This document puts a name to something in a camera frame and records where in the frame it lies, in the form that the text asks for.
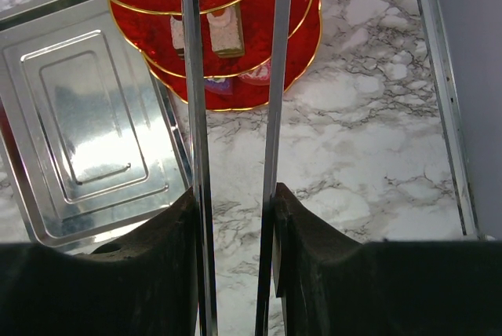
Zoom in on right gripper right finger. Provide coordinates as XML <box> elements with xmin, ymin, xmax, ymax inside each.
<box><xmin>273</xmin><ymin>183</ymin><xmax>501</xmax><ymax>335</ymax></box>

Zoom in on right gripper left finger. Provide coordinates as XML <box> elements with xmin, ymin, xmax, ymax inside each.
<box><xmin>1</xmin><ymin>192</ymin><xmax>198</xmax><ymax>335</ymax></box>

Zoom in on metal tongs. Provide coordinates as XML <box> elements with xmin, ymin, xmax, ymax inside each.
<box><xmin>182</xmin><ymin>0</ymin><xmax>291</xmax><ymax>335</ymax></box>

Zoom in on stainless steel tray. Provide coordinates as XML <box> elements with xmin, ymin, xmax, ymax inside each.
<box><xmin>1</xmin><ymin>0</ymin><xmax>191</xmax><ymax>251</ymax></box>

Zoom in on purple round cake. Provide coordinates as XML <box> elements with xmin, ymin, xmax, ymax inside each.
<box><xmin>205</xmin><ymin>78</ymin><xmax>233</xmax><ymax>96</ymax></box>

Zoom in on pink heart-shaped cake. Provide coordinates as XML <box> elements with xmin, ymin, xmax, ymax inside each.
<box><xmin>238</xmin><ymin>60</ymin><xmax>271</xmax><ymax>86</ymax></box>

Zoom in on brown layered cake slice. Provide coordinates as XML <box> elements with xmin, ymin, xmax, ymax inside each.
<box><xmin>169</xmin><ymin>15</ymin><xmax>184</xmax><ymax>60</ymax></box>

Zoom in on red three-tier cake stand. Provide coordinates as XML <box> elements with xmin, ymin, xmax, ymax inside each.
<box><xmin>107</xmin><ymin>0</ymin><xmax>322</xmax><ymax>111</ymax></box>

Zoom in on yellow layered cake slice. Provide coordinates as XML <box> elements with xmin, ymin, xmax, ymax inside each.
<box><xmin>206</xmin><ymin>4</ymin><xmax>245</xmax><ymax>58</ymax></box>

